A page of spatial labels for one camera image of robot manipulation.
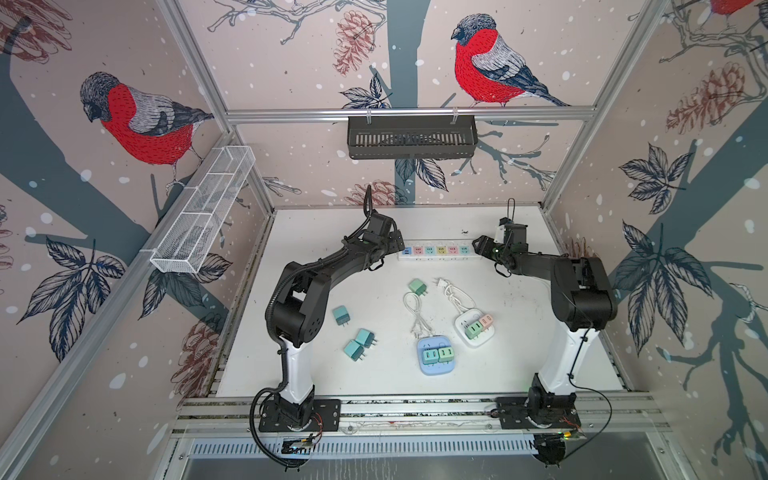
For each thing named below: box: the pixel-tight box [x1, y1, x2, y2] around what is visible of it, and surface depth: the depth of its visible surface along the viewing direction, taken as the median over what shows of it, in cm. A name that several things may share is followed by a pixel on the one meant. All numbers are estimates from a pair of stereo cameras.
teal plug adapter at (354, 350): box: [344, 339, 366, 362], surface depth 85 cm
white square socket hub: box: [454, 309, 495, 346], surface depth 87 cm
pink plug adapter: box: [479, 314, 494, 329], surface depth 85 cm
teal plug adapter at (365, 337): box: [354, 328, 378, 349], surface depth 87 cm
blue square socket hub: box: [417, 335, 456, 376], surface depth 81 cm
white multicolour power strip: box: [398, 239, 482, 261], surface depth 106 cm
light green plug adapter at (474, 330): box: [465, 321, 483, 340], surface depth 83 cm
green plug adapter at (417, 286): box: [408, 278, 428, 296], surface depth 97 cm
